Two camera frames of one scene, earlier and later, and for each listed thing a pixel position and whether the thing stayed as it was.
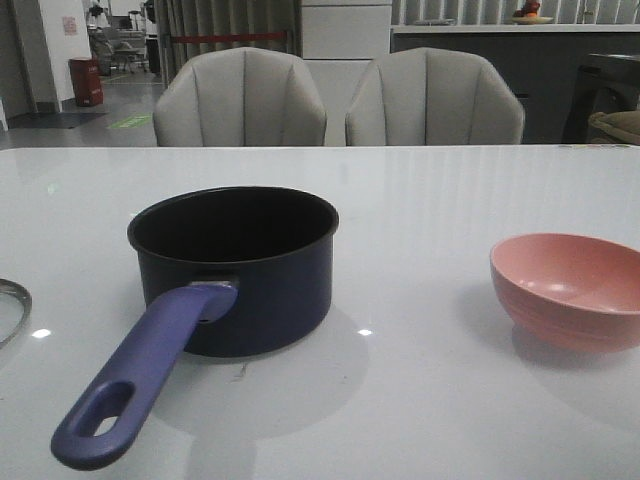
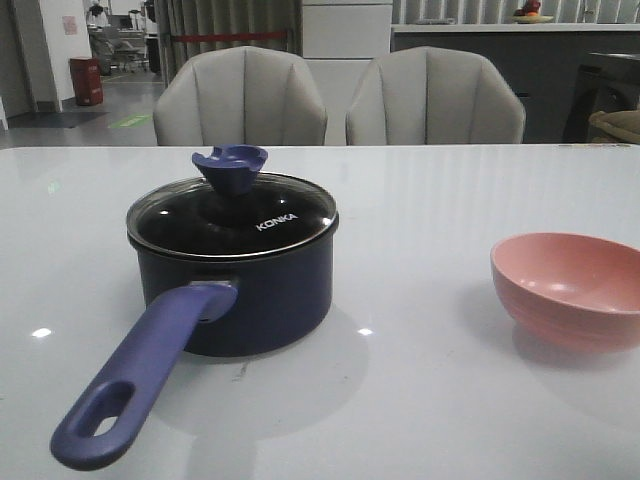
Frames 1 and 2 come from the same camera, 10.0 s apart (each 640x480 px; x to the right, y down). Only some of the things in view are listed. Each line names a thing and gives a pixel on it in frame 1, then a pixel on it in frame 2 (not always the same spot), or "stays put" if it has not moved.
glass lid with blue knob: [17, 287] → [232, 211]
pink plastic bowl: [569, 293] stays put
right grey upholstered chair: [430, 96] stays put
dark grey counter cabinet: [563, 73] stays put
